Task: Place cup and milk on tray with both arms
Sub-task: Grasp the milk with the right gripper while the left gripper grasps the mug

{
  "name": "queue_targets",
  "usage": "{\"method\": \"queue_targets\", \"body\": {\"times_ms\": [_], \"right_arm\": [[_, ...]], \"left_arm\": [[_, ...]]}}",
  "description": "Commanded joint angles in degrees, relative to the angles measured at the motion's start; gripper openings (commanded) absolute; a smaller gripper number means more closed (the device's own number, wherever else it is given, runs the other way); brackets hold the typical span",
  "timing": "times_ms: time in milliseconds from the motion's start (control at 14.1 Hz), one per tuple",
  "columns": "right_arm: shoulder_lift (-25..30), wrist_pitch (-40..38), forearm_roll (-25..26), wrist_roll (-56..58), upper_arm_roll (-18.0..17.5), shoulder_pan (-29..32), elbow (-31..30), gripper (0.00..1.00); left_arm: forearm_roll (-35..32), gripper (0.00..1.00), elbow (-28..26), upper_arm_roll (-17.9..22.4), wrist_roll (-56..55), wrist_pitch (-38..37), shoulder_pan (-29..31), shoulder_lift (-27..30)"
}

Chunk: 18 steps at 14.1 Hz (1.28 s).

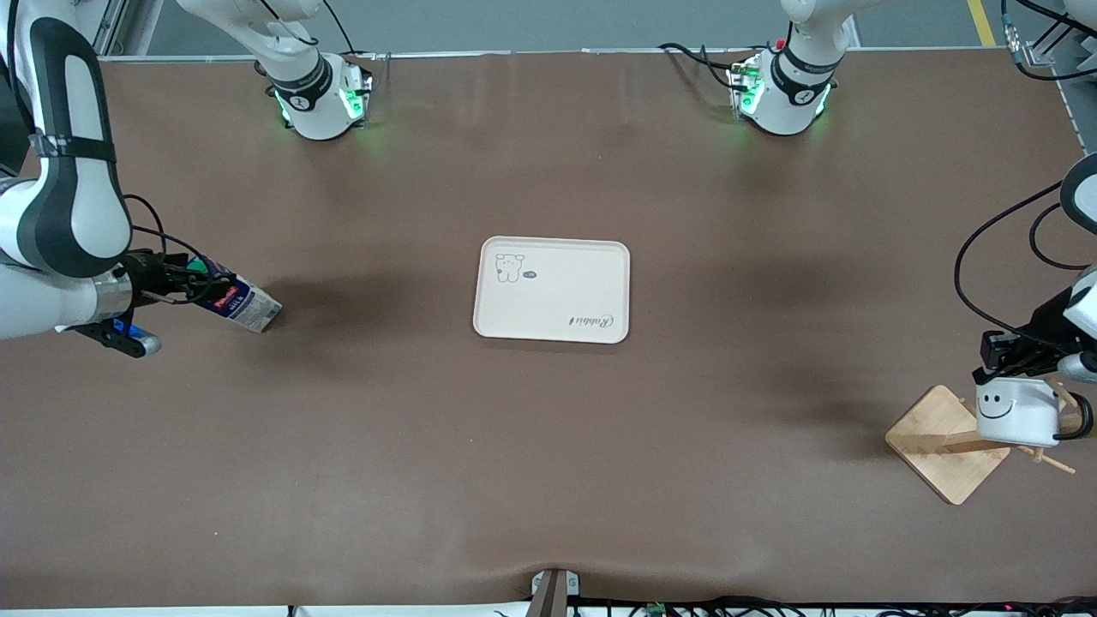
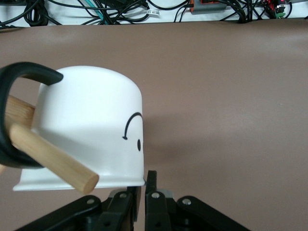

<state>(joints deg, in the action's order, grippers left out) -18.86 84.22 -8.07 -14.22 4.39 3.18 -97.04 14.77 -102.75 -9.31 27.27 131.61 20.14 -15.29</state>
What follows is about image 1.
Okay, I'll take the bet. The black left base cable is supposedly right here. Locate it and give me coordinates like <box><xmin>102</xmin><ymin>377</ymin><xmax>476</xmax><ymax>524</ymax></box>
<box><xmin>658</xmin><ymin>42</ymin><xmax>748</xmax><ymax>92</ymax></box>

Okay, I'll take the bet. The beige plastic tray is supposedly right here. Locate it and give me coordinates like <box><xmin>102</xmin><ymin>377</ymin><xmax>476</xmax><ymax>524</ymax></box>
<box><xmin>472</xmin><ymin>237</ymin><xmax>632</xmax><ymax>345</ymax></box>

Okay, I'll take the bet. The blue milk carton green cap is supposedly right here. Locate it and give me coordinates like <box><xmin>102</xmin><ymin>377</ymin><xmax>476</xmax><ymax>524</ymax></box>
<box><xmin>184</xmin><ymin>257</ymin><xmax>283</xmax><ymax>333</ymax></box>

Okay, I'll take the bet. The wooden cup rack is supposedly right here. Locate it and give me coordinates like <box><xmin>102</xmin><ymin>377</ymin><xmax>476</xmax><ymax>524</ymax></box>
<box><xmin>885</xmin><ymin>381</ymin><xmax>1097</xmax><ymax>506</ymax></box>

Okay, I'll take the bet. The black right base cable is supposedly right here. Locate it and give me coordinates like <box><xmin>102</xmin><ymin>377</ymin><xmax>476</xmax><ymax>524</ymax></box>
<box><xmin>321</xmin><ymin>0</ymin><xmax>363</xmax><ymax>57</ymax></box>

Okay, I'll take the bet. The white smiley cup black handle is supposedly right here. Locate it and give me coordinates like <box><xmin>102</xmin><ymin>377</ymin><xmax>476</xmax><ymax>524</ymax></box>
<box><xmin>975</xmin><ymin>377</ymin><xmax>1095</xmax><ymax>449</ymax></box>

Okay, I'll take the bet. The black base cable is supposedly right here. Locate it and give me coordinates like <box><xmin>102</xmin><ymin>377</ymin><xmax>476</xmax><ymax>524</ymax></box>
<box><xmin>321</xmin><ymin>0</ymin><xmax>363</xmax><ymax>57</ymax></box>
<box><xmin>658</xmin><ymin>42</ymin><xmax>748</xmax><ymax>92</ymax></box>

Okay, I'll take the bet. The aluminium frame profile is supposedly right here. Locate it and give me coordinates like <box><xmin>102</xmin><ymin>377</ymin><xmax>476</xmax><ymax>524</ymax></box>
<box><xmin>1022</xmin><ymin>0</ymin><xmax>1097</xmax><ymax>155</ymax></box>
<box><xmin>81</xmin><ymin>0</ymin><xmax>165</xmax><ymax>61</ymax></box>

